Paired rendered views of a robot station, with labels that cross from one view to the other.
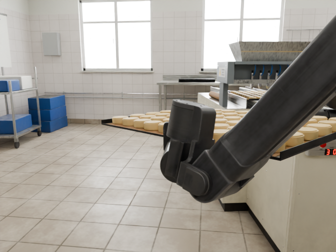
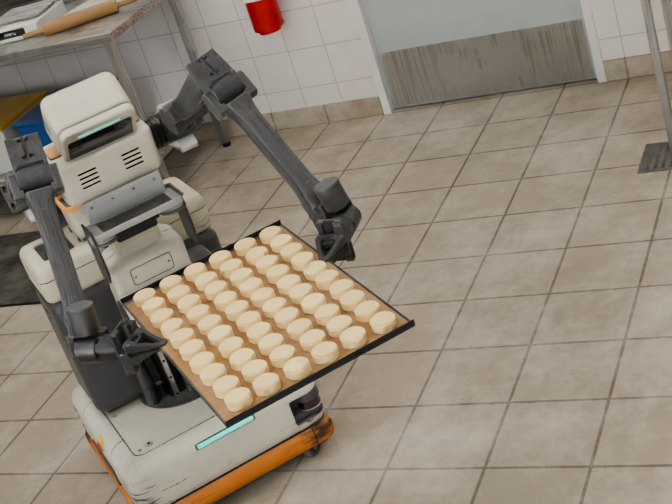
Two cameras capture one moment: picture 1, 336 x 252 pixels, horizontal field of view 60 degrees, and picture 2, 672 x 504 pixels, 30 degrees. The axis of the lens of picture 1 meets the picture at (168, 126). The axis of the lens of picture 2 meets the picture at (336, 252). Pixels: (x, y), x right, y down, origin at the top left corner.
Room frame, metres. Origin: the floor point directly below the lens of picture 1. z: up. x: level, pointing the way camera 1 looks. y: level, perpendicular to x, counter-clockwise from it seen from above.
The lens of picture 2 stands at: (2.82, 0.85, 2.13)
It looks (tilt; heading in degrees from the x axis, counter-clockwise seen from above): 25 degrees down; 201
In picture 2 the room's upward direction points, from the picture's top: 19 degrees counter-clockwise
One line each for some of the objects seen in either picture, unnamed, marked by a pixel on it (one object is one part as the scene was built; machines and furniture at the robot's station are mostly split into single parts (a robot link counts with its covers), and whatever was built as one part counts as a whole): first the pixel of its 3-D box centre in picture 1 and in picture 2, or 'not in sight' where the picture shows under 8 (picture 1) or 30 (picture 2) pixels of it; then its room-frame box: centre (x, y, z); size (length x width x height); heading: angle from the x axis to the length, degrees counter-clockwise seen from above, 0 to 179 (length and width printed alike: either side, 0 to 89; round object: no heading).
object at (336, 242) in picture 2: not in sight; (330, 256); (0.59, -0.03, 0.98); 0.09 x 0.07 x 0.07; 175
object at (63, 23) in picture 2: not in sight; (80, 17); (-2.35, -1.98, 0.91); 0.56 x 0.06 x 0.06; 111
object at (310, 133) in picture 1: (304, 133); (220, 259); (0.58, -0.28, 1.01); 0.05 x 0.05 x 0.02
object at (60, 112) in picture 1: (48, 112); not in sight; (5.28, 2.19, 0.30); 0.60 x 0.40 x 0.20; 172
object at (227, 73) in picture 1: (266, 83); not in sight; (2.31, -0.77, 1.01); 0.72 x 0.33 x 0.34; 94
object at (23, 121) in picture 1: (11, 123); not in sight; (4.35, 2.39, 0.29); 0.56 x 0.38 x 0.20; 0
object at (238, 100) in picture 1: (224, 95); not in sight; (2.77, -0.54, 0.88); 1.28 x 0.01 x 0.07; 4
